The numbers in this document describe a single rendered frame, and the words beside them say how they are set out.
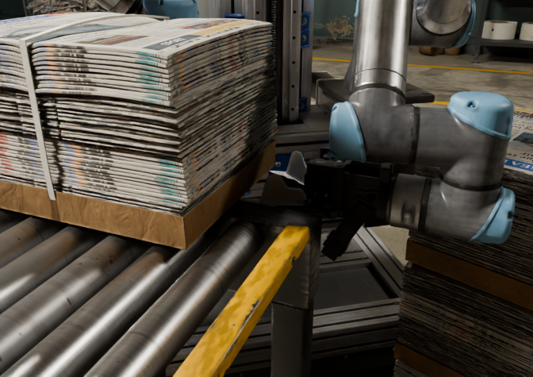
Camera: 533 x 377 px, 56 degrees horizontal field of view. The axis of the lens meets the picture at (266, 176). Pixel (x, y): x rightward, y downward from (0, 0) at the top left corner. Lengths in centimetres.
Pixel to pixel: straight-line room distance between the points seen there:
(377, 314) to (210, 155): 94
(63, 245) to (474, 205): 51
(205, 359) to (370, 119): 36
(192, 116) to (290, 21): 75
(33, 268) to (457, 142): 51
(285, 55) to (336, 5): 635
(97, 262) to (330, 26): 719
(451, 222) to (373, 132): 16
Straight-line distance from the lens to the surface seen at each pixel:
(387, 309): 146
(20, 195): 71
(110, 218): 62
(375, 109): 64
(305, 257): 65
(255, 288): 49
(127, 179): 59
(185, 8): 112
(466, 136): 64
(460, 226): 69
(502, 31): 682
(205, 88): 58
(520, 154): 89
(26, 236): 70
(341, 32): 763
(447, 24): 120
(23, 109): 65
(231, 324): 45
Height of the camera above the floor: 111
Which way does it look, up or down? 23 degrees down
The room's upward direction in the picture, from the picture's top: straight up
